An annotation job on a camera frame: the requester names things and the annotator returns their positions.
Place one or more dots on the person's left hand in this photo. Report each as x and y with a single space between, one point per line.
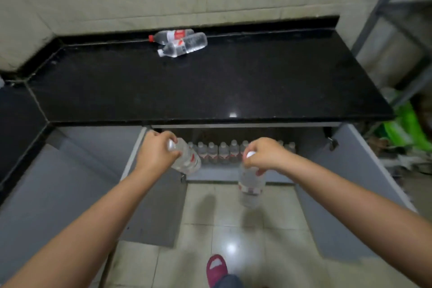
154 153

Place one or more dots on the person's right hand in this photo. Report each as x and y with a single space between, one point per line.
268 154

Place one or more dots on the person's right fingers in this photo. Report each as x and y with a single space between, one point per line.
253 159

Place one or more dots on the person's left fingers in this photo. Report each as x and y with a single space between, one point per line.
170 145

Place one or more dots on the clear water bottle white cap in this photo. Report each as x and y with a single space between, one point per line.
186 159
251 186
184 45

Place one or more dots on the person's left forearm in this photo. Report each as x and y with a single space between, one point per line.
77 230

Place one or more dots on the person's right forearm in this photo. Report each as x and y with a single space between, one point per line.
364 210

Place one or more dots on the row of water bottles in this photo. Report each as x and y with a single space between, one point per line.
222 152

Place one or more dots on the grey cabinet door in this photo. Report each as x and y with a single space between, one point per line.
351 196
155 203

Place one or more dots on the clear water bottle red cap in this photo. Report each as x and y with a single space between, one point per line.
172 36

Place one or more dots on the grey cabinet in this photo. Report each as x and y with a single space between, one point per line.
67 183

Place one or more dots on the red slipper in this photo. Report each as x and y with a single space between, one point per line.
216 269

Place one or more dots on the person's trouser leg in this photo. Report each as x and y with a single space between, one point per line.
229 281

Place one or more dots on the green plastic bag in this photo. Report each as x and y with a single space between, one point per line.
410 125

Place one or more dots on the grey metal shelf rack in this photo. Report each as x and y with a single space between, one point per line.
395 34

